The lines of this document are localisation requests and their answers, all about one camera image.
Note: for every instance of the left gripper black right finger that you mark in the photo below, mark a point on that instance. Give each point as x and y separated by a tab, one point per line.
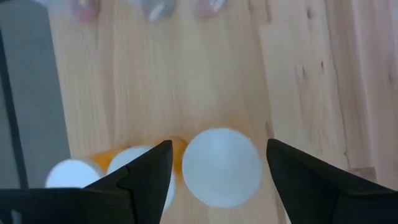
311	193

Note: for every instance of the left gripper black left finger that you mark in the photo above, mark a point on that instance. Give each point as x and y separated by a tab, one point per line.
149	186

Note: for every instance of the orange pill bottle white cap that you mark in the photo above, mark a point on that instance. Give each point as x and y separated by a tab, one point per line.
222	168
127	157
71	174

